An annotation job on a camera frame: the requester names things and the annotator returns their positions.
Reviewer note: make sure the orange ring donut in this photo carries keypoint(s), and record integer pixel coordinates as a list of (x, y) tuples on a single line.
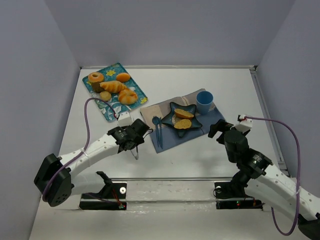
[(95, 77)]

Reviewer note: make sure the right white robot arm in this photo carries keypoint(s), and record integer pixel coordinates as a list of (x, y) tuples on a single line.
[(259, 177)]

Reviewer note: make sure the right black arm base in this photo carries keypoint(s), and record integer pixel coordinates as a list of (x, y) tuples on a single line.
[(227, 199)]

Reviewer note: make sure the round orange bun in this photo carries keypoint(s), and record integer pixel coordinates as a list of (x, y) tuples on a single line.
[(123, 77)]

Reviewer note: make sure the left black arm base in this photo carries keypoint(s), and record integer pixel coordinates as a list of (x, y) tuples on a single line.
[(110, 198)]

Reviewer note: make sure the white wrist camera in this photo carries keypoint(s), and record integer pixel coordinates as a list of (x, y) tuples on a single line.
[(244, 123), (124, 119)]

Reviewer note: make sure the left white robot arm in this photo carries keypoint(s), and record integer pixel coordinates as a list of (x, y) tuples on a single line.
[(59, 177)]

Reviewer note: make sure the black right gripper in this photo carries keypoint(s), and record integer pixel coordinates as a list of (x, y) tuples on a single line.
[(218, 128)]

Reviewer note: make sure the brown bread slice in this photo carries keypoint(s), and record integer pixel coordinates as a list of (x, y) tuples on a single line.
[(183, 124)]

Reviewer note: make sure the long striped croissant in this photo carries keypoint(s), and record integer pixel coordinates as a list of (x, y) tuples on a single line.
[(113, 86)]

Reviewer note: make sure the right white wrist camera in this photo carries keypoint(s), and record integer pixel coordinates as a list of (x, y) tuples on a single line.
[(244, 123)]

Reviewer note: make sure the brown chocolate muffin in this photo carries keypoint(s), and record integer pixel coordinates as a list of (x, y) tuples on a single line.
[(96, 87)]

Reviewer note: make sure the small round beige bun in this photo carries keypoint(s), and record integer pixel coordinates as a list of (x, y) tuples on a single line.
[(105, 95)]

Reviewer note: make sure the twisted orange bread roll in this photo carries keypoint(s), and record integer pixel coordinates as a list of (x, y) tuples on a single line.
[(127, 97)]

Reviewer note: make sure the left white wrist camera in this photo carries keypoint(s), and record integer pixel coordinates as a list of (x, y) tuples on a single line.
[(124, 119)]

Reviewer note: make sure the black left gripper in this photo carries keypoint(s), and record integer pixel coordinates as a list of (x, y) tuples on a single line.
[(130, 146)]

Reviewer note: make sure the blue star-shaped plate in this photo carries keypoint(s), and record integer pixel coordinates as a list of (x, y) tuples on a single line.
[(171, 119)]

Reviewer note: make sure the blue plastic fork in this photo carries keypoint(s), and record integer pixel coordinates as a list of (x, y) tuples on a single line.
[(155, 122)]

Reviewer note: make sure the teal floral tray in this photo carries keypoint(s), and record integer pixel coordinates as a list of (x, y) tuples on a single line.
[(113, 108)]

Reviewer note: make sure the blue plastic cup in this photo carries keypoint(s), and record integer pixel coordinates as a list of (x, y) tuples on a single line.
[(204, 100)]

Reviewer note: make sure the oval seeded bread slice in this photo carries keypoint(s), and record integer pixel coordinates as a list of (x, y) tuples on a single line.
[(182, 114)]

